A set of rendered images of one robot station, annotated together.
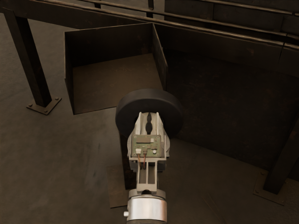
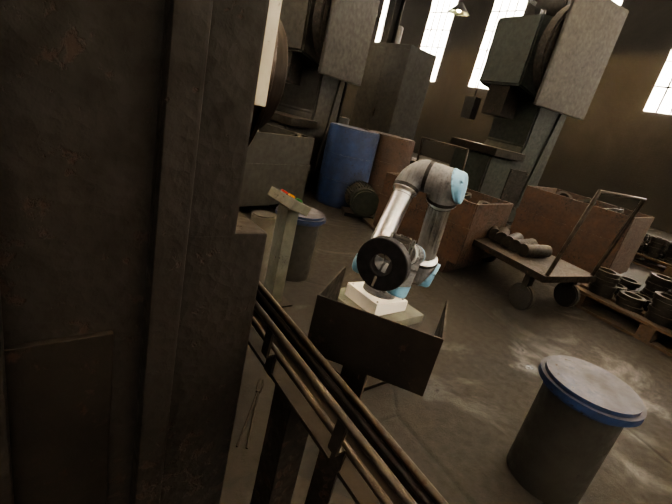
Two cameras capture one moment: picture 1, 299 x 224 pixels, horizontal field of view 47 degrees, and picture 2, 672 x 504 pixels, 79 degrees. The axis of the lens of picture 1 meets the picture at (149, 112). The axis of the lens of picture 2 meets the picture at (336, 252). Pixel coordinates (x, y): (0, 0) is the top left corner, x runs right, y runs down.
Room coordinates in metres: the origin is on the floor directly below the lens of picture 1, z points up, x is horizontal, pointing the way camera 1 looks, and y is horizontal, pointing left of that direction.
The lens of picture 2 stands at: (1.56, 0.30, 1.09)
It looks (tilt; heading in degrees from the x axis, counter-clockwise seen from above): 20 degrees down; 203
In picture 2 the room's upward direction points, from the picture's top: 14 degrees clockwise
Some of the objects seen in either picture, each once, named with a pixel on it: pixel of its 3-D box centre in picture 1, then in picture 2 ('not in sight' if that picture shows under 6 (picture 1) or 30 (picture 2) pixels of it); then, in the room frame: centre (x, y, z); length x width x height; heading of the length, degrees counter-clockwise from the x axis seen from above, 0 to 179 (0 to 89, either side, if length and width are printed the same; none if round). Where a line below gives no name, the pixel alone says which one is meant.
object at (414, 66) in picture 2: not in sight; (383, 120); (-4.40, -2.03, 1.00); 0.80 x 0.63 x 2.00; 70
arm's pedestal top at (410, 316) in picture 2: not in sight; (374, 305); (-0.07, -0.15, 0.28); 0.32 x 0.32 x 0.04; 66
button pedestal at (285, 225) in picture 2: not in sight; (281, 249); (-0.18, -0.76, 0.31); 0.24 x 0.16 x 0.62; 65
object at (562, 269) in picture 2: not in sight; (523, 230); (-1.99, 0.33, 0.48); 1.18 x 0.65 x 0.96; 55
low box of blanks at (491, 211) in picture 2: not in sight; (439, 218); (-2.14, -0.37, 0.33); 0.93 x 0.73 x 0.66; 72
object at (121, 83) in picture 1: (120, 130); (349, 423); (0.75, 0.10, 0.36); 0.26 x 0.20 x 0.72; 100
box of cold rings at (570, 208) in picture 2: not in sight; (575, 233); (-3.41, 0.82, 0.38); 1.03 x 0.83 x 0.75; 68
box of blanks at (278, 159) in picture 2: not in sight; (239, 162); (-1.42, -2.14, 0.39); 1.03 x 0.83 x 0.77; 170
